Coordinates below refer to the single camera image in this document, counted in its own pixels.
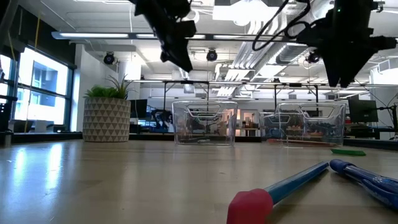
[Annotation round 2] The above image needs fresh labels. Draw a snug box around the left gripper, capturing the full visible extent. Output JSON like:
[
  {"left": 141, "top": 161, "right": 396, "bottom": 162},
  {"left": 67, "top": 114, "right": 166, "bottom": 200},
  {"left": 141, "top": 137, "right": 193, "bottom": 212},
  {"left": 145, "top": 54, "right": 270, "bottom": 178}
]
[{"left": 134, "top": 11, "right": 197, "bottom": 73}]

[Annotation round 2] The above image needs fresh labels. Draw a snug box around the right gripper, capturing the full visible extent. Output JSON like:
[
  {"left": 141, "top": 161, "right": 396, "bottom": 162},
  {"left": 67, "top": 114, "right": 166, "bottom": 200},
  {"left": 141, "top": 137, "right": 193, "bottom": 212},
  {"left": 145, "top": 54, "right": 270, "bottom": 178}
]
[{"left": 297, "top": 18, "right": 397, "bottom": 88}]

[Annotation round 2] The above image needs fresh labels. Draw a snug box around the green eraser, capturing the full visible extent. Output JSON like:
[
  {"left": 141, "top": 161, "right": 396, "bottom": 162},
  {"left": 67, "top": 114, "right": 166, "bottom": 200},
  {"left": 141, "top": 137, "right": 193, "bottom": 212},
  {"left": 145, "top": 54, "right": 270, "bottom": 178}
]
[{"left": 330, "top": 149, "right": 367, "bottom": 157}]

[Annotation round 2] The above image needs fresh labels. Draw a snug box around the blue pen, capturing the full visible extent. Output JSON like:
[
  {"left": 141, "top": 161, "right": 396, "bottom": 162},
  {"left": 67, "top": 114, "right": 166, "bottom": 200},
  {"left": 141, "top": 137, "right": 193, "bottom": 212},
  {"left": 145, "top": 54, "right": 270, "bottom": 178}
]
[{"left": 329, "top": 159, "right": 398, "bottom": 212}]

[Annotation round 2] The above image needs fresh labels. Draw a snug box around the blue pencil with pink eraser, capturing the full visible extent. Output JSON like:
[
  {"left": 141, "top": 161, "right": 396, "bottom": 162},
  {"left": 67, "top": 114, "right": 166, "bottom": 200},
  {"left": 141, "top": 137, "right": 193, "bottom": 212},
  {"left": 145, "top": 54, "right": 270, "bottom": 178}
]
[{"left": 226, "top": 161, "right": 330, "bottom": 224}]

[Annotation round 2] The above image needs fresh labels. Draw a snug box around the black computer monitor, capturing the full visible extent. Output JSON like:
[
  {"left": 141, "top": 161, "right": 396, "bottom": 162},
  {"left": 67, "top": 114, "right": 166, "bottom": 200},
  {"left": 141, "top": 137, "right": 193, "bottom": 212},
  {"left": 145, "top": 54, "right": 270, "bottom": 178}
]
[
  {"left": 129, "top": 98, "right": 149, "bottom": 119},
  {"left": 348, "top": 98, "right": 379, "bottom": 123}
]

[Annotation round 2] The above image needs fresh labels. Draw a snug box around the clear plastic bin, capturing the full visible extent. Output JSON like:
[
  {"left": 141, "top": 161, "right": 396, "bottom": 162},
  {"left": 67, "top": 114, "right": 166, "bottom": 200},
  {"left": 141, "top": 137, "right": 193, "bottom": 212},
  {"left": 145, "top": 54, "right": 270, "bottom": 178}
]
[
  {"left": 259, "top": 101, "right": 347, "bottom": 149},
  {"left": 172, "top": 100, "right": 239, "bottom": 146}
]

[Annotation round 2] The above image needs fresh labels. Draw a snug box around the long ceiling light bar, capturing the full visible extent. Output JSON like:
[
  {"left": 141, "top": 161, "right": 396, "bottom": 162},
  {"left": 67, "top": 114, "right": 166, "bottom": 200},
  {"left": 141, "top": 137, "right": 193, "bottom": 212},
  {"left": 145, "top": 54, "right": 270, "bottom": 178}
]
[{"left": 51, "top": 30, "right": 398, "bottom": 44}]

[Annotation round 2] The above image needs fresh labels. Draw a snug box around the succulent in patterned grey pot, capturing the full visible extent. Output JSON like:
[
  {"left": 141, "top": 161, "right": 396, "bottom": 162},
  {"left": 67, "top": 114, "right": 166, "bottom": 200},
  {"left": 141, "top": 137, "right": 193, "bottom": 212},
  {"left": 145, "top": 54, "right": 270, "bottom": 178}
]
[{"left": 82, "top": 74, "right": 136, "bottom": 143}]

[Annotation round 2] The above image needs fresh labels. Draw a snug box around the large window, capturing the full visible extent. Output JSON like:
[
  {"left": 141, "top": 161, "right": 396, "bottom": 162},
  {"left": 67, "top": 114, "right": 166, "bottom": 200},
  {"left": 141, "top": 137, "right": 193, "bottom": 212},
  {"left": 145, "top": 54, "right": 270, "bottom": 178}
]
[{"left": 0, "top": 46, "right": 75, "bottom": 133}]

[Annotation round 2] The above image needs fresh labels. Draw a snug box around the black background rig frame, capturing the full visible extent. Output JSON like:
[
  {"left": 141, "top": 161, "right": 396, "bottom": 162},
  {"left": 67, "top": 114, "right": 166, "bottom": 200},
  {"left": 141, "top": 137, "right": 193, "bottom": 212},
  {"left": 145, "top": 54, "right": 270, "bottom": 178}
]
[
  {"left": 272, "top": 82, "right": 320, "bottom": 110},
  {"left": 162, "top": 80, "right": 210, "bottom": 103}
]

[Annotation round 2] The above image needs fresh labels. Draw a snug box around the black aluminium table frame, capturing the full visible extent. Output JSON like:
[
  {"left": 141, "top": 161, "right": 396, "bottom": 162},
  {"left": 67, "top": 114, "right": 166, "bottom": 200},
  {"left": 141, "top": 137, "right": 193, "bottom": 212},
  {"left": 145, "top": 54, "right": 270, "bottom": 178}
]
[{"left": 0, "top": 130, "right": 398, "bottom": 151}]

